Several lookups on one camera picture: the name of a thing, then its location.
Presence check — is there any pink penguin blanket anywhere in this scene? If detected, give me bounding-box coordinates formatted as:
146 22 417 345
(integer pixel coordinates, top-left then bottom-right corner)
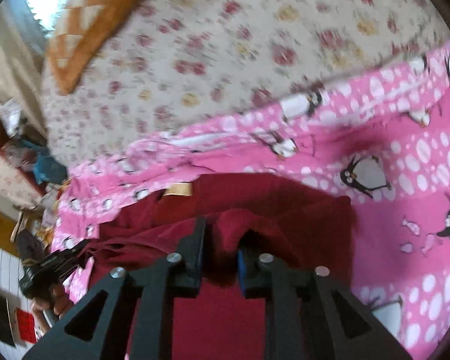
52 41 450 359

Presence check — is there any orange checkered quilt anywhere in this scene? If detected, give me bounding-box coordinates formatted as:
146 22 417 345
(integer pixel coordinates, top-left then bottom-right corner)
46 0 139 95

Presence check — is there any person's left hand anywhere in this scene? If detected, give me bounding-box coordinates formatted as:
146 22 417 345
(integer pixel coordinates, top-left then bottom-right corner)
31 283 74 335

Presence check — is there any beige curtain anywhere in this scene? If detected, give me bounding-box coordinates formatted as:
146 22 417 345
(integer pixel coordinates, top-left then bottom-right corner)
0 0 47 136

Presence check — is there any blue plastic bag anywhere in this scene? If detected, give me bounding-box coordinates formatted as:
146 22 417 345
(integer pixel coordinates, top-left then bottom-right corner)
22 140 68 185

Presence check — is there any floral bed sheet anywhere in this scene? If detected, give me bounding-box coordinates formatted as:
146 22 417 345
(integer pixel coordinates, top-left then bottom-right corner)
42 0 450 166

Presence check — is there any dark red sweater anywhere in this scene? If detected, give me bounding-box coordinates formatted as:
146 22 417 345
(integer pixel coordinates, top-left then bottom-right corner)
87 173 354 359

